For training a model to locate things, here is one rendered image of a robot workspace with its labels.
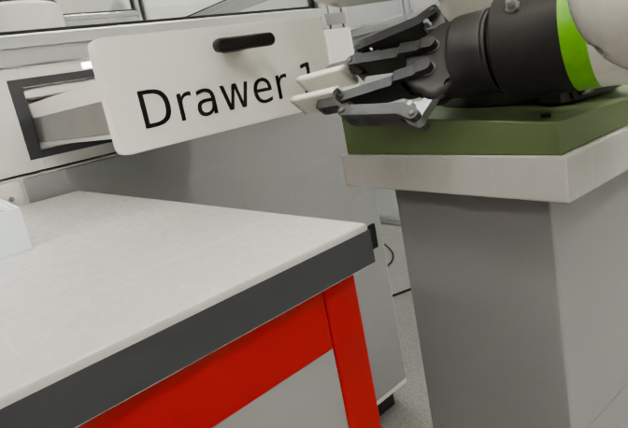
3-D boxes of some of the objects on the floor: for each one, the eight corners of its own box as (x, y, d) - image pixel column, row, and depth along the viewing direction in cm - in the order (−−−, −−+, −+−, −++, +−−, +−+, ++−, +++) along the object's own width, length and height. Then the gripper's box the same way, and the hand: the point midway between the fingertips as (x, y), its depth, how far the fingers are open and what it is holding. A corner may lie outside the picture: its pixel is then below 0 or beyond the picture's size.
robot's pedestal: (724, 637, 74) (710, 92, 58) (629, 848, 57) (572, 159, 41) (526, 519, 98) (477, 109, 81) (418, 641, 81) (328, 156, 65)
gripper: (509, 146, 46) (306, 167, 62) (526, 7, 51) (334, 60, 67) (474, 100, 41) (262, 136, 57) (496, -48, 46) (295, 23, 62)
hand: (323, 90), depth 59 cm, fingers closed
